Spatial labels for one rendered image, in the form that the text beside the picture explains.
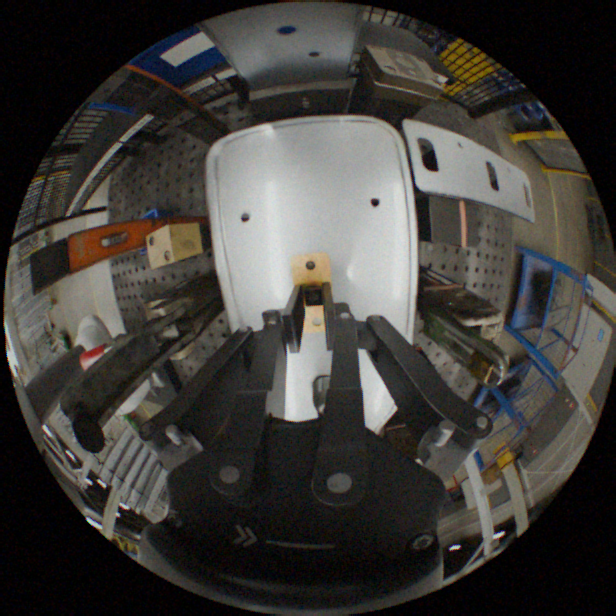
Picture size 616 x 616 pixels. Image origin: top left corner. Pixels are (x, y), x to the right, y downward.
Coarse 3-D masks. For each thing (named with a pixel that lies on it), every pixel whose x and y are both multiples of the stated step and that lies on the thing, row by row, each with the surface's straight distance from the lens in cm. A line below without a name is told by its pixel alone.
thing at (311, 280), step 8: (296, 256) 20; (304, 256) 20; (312, 256) 20; (320, 256) 20; (328, 256) 20; (296, 264) 20; (304, 264) 20; (320, 264) 20; (328, 264) 20; (296, 272) 20; (304, 272) 20; (312, 272) 20; (320, 272) 20; (328, 272) 20; (296, 280) 20; (304, 280) 20; (312, 280) 20; (320, 280) 20; (328, 280) 20; (304, 288) 21; (312, 288) 20; (320, 288) 20; (304, 296) 20; (320, 296) 20; (312, 304) 20; (320, 304) 20; (312, 312) 21; (320, 312) 21; (312, 320) 22; (304, 328) 22; (312, 328) 22; (320, 328) 22
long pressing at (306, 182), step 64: (256, 128) 25; (320, 128) 23; (384, 128) 25; (256, 192) 22; (320, 192) 21; (384, 192) 22; (256, 256) 21; (384, 256) 22; (256, 320) 24; (320, 320) 22
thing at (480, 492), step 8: (472, 456) 484; (472, 464) 475; (472, 472) 469; (472, 480) 473; (480, 480) 473; (480, 488) 469; (480, 496) 466; (480, 504) 471; (488, 504) 477; (480, 512) 478; (488, 512) 474; (488, 520) 479; (488, 528) 482; (488, 536) 488; (488, 544) 496; (496, 544) 500; (488, 552) 507; (472, 560) 486; (464, 568) 483
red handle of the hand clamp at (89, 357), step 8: (168, 328) 21; (176, 328) 21; (160, 336) 21; (168, 336) 21; (176, 336) 21; (104, 344) 26; (112, 344) 24; (88, 352) 27; (96, 352) 26; (104, 352) 25; (88, 360) 27
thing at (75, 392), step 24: (144, 336) 19; (192, 336) 22; (96, 360) 19; (120, 360) 18; (144, 360) 20; (72, 384) 19; (96, 384) 18; (120, 384) 19; (72, 408) 17; (96, 408) 19; (96, 432) 15
